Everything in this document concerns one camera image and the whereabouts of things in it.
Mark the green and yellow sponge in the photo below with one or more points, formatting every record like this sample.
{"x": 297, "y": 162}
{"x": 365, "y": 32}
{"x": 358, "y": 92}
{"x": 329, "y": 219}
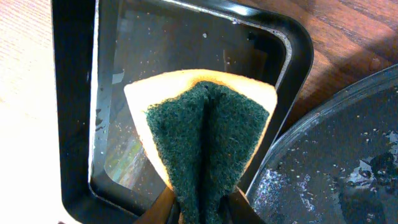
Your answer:
{"x": 201, "y": 129}

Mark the rectangular black tray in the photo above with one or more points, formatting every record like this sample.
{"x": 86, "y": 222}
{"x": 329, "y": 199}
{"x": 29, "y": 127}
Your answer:
{"x": 101, "y": 46}

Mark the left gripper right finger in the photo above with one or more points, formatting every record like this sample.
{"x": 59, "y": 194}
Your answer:
{"x": 237, "y": 210}

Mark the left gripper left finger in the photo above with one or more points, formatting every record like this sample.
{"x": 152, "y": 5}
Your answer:
{"x": 165, "y": 210}

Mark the round black tray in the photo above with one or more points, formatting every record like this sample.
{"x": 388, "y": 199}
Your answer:
{"x": 338, "y": 164}

